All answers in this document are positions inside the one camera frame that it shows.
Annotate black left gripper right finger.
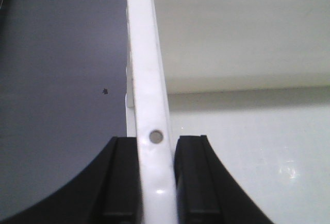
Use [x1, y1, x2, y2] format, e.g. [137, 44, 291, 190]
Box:
[174, 135, 271, 223]

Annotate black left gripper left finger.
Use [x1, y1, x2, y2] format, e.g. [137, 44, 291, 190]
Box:
[2, 137, 142, 223]

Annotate white plastic tote box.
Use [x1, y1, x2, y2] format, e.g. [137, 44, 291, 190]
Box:
[126, 0, 329, 223]

